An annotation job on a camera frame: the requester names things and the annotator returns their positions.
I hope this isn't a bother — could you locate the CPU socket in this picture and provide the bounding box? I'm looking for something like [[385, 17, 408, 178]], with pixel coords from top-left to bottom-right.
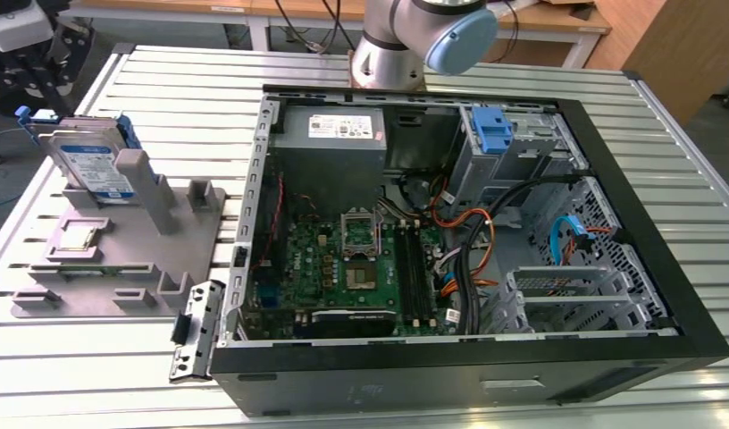
[[345, 262, 381, 290]]

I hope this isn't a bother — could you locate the orange yellow red wire bundle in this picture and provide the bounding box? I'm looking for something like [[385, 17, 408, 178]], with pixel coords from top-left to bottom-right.
[[428, 207, 500, 299]]

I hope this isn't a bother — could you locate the grey expansion card bracket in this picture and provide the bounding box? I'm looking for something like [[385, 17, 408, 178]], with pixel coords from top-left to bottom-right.
[[168, 279, 228, 385]]

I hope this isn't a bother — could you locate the blue drive cage latch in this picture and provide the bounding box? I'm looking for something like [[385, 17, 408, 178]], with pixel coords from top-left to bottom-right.
[[470, 105, 514, 156]]

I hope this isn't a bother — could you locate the green motherboard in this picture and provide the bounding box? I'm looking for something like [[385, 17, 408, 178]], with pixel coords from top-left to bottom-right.
[[244, 218, 461, 341]]

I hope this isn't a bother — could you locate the metal socket cover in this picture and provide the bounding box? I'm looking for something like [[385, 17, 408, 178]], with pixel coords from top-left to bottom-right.
[[338, 208, 382, 261]]

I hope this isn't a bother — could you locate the blue data wire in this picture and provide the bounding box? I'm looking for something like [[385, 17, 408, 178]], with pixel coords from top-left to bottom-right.
[[549, 214, 588, 269]]

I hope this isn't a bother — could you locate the grey power supply unit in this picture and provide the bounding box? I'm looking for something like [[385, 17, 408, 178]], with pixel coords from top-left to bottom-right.
[[273, 105, 389, 211]]

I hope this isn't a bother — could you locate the black graphics card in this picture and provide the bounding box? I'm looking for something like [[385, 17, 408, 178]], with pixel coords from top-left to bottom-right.
[[292, 307, 398, 340]]

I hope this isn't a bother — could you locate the wooden desk white frame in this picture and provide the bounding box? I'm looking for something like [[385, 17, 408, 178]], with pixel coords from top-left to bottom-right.
[[60, 0, 372, 53], [482, 0, 613, 69]]

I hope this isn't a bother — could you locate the grey optical drive cage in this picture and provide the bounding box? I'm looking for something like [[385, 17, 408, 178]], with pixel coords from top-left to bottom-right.
[[452, 105, 580, 211]]

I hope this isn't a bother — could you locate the brown wooden cabinet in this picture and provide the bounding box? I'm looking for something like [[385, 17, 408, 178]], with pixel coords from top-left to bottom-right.
[[622, 0, 729, 127]]

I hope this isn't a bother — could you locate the hard disk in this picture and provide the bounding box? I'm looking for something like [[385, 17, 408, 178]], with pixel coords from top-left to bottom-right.
[[16, 105, 142, 206]]

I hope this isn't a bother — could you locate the black RAM slot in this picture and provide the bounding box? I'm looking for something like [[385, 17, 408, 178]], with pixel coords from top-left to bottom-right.
[[393, 223, 417, 326], [412, 223, 436, 326]]

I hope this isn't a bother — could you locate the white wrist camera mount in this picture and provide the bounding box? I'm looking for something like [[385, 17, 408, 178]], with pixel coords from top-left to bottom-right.
[[0, 15, 57, 54]]

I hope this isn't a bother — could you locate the disk power wire black plug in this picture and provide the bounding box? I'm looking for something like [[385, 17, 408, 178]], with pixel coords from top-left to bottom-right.
[[569, 225, 612, 263]]

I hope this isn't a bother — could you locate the metal disk bay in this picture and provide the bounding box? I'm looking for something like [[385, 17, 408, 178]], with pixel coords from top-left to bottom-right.
[[501, 265, 670, 335]]

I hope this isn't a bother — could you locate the black PC case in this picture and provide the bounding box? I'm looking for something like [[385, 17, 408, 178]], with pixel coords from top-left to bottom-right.
[[166, 82, 729, 419]]

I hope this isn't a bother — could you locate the green RAM stick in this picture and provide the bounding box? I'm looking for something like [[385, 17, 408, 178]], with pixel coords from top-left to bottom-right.
[[58, 265, 126, 275]]

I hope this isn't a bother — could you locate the red black twisted wire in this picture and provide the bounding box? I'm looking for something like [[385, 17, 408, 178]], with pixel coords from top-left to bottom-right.
[[248, 172, 289, 272]]

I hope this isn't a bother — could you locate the black cable bundle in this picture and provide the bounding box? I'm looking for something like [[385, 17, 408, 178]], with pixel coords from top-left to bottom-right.
[[456, 174, 584, 335]]

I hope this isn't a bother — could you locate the grey parts rack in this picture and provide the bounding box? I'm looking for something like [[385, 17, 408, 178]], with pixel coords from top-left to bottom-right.
[[9, 149, 229, 319]]

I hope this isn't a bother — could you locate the silver CPU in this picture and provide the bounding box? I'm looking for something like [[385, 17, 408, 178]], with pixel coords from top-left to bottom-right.
[[58, 225, 98, 252]]

